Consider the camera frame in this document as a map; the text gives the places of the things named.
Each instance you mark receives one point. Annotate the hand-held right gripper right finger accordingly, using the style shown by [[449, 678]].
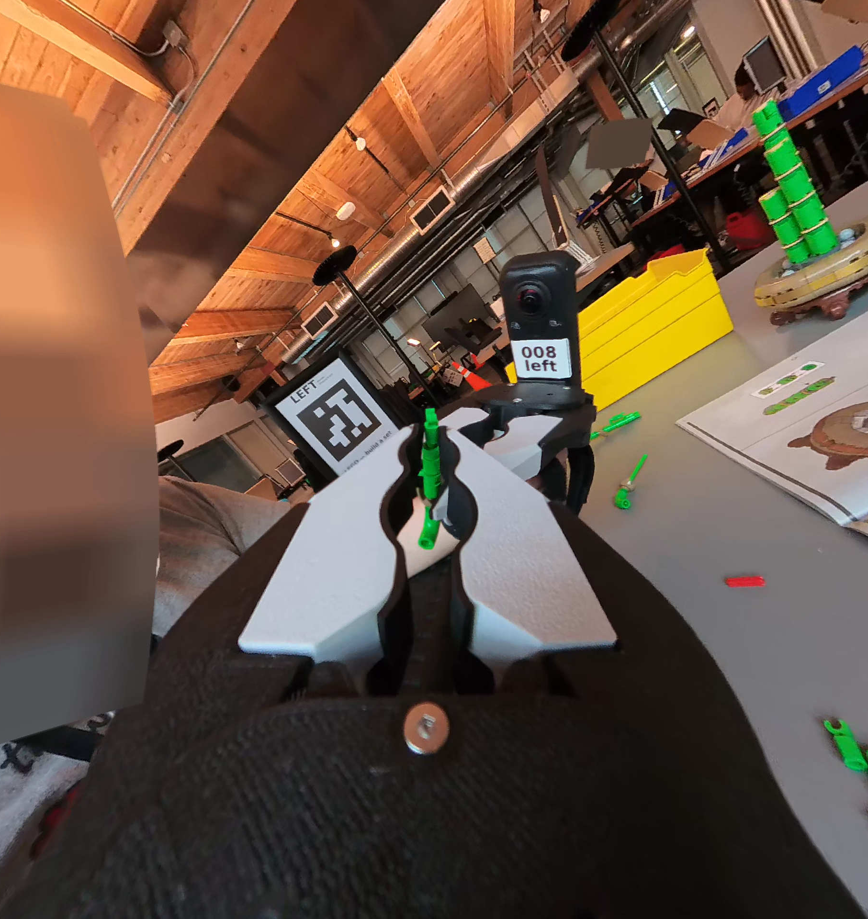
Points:
[[534, 574]]

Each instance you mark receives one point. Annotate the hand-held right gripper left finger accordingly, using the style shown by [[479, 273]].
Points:
[[326, 567]]

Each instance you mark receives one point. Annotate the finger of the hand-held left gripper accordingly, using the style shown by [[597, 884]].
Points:
[[523, 449], [468, 420]]

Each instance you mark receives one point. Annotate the green lego bamboo stem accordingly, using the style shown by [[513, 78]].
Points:
[[429, 459]]

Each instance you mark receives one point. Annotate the green lego stick tan base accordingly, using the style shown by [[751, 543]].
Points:
[[631, 485]]

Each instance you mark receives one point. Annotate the red lego piece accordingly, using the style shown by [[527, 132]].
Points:
[[745, 581]]

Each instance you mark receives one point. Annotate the lego bamboo plant model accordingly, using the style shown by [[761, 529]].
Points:
[[800, 215]]

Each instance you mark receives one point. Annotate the lego instruction booklet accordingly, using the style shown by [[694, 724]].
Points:
[[821, 445]]

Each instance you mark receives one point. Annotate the orange traffic cone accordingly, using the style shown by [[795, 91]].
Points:
[[460, 377]]

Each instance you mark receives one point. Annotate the black monitor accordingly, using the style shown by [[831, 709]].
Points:
[[462, 316]]

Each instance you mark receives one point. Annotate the person in grey shirt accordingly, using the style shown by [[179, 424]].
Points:
[[211, 531]]

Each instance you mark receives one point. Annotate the yellow plastic bin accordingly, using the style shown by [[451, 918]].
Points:
[[678, 276], [656, 370], [663, 323]]

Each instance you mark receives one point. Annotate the black light stand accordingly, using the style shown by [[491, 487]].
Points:
[[579, 41], [333, 264]]

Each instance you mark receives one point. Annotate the red container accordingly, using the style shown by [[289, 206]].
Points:
[[750, 230]]

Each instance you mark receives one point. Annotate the blue plastic bin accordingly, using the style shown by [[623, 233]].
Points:
[[821, 82]]

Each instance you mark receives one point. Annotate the metal ventilation duct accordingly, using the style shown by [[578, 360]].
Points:
[[470, 176]]

